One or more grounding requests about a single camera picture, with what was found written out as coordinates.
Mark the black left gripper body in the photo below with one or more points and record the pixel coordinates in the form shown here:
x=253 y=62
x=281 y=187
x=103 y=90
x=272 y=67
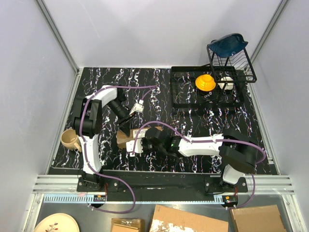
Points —
x=120 y=111

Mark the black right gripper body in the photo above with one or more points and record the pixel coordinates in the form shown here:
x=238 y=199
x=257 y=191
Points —
x=147 y=146

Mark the brown cardboard express box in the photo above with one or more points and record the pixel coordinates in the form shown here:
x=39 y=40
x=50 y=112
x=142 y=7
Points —
x=122 y=138

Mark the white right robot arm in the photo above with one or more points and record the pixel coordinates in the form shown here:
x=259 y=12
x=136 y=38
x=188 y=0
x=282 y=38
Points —
x=239 y=153

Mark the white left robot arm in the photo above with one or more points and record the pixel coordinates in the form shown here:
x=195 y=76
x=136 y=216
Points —
x=87 y=119

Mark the small cardboard box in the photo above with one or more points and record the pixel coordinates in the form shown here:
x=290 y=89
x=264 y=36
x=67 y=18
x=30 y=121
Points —
x=127 y=225

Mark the cardboard box at corner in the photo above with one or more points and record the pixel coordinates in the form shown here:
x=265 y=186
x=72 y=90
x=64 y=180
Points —
x=257 y=219

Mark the beige ceramic mug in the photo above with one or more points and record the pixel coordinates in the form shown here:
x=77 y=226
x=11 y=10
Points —
x=70 y=140

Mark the black drain tray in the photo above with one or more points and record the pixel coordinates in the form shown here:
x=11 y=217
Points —
x=185 y=94

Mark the yellow plastic cup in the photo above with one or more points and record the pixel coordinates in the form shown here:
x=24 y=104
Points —
x=205 y=83

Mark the flat cardboard sheet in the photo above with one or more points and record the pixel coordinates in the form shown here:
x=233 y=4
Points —
x=166 y=219

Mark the white small cup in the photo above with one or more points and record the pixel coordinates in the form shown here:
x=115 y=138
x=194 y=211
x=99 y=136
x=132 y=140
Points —
x=226 y=83

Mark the patterned ceramic plate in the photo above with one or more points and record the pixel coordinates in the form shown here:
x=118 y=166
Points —
x=58 y=222

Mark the blue bowl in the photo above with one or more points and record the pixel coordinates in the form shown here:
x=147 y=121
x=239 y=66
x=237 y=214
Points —
x=228 y=45

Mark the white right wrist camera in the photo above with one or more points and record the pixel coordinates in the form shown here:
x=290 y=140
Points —
x=134 y=148

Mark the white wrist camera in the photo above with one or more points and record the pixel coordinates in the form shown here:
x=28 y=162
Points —
x=134 y=148
x=138 y=107

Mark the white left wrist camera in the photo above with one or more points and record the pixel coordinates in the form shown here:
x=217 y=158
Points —
x=138 y=107

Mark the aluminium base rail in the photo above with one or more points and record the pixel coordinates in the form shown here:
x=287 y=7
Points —
x=143 y=187

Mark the black wire dish rack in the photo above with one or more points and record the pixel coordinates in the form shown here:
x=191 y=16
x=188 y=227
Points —
x=235 y=69

